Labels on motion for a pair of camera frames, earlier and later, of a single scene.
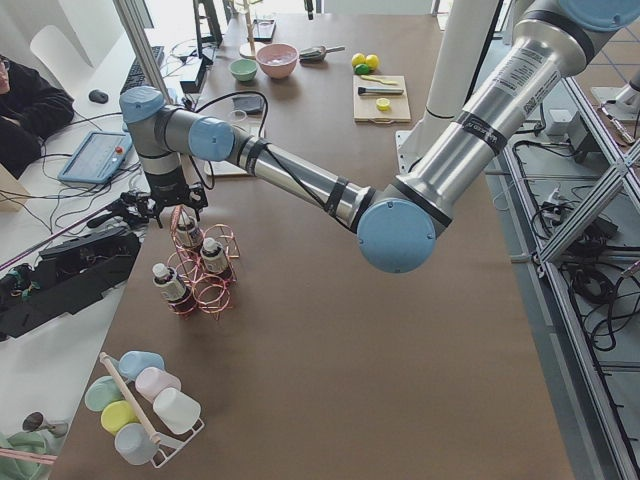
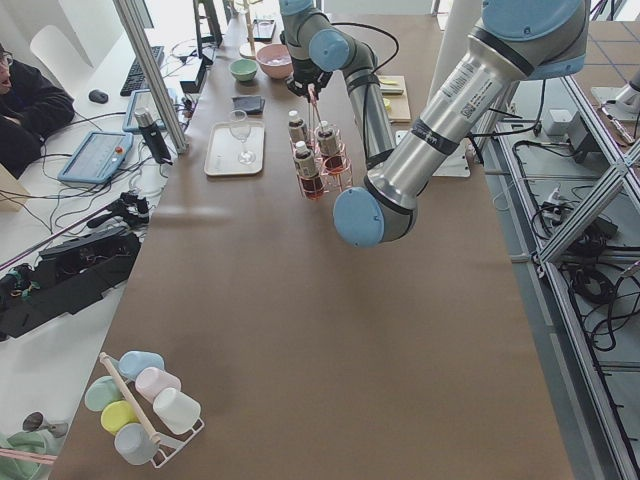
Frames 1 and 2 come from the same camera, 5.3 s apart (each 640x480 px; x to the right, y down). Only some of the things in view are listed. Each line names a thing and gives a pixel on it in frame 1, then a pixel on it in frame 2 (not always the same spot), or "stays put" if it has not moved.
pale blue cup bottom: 134,443 stays put
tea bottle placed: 186,233 -> 297,128
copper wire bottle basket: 203,264 -> 319,156
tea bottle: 214,257 -> 328,144
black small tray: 263,29 stays put
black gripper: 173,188 -> 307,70
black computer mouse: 98,96 stays put
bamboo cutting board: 365,106 stays put
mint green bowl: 243,69 stays put
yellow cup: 117,414 stays put
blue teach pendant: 98,157 stays put
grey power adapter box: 571,126 stays put
